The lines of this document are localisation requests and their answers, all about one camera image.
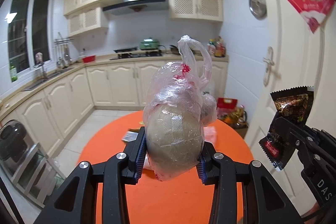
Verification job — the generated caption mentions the range hood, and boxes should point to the range hood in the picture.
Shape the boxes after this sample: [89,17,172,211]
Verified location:
[102,0,169,16]

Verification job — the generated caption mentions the sink faucet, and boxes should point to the sink faucet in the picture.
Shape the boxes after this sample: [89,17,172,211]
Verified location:
[35,52,47,79]

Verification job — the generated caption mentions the clear bag with round bread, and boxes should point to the clear bag with round bread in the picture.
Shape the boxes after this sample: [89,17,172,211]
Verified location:
[142,35,217,181]

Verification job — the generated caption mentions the dark brown snack wrapper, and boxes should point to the dark brown snack wrapper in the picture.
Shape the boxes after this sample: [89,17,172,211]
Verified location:
[259,86,314,171]

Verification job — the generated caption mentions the hanging utensil rack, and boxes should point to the hanging utensil rack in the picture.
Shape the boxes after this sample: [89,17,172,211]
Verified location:
[54,32,74,69]

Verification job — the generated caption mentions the window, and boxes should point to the window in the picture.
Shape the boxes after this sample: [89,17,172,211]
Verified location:
[7,0,51,73]

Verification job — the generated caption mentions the black rice cooker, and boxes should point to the black rice cooker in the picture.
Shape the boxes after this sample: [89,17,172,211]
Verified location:
[0,120,27,162]

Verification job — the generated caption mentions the pink translucent plastic bag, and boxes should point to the pink translucent plastic bag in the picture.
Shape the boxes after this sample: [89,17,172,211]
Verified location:
[204,126,217,146]

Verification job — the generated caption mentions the green dish soap bottle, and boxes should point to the green dish soap bottle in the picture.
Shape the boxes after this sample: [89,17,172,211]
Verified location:
[10,61,18,83]

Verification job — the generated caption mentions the milk carton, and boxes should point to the milk carton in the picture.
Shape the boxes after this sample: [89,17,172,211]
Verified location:
[121,131,138,143]

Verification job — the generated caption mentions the door handle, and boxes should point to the door handle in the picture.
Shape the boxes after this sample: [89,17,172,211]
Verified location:
[262,47,274,86]

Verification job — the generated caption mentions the round table orange cloth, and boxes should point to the round table orange cloth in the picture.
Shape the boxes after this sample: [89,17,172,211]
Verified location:
[79,111,253,223]

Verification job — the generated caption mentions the red basin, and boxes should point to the red basin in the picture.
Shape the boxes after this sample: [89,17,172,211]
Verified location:
[81,55,96,63]

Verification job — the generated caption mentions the metal shelf rack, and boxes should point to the metal shelf rack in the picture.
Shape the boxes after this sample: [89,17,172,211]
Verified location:
[1,143,66,209]

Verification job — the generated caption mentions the rice bag on floor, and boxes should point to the rice bag on floor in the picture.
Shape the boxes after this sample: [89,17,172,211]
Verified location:
[202,79,216,98]

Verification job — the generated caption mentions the condiment bottles group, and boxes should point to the condiment bottles group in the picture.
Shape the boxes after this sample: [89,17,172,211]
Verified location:
[207,36,226,57]

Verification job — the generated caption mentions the wok with lid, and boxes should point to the wok with lid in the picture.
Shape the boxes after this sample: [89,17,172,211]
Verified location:
[170,45,179,55]

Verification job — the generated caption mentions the green electric cooker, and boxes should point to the green electric cooker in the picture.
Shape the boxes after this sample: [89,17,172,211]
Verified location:
[139,38,160,51]

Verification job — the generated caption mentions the gas stove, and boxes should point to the gas stove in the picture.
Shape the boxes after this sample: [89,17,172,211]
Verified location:
[110,47,163,60]

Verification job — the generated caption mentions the cardboard box with oil bottles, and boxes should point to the cardboard box with oil bottles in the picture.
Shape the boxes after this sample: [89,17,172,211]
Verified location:
[218,105,248,139]

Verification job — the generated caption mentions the lower cabinets with counter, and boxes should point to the lower cabinets with counter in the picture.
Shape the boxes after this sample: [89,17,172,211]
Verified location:
[0,52,229,156]

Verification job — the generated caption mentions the white door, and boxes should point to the white door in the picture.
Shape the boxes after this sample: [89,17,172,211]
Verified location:
[245,0,335,214]

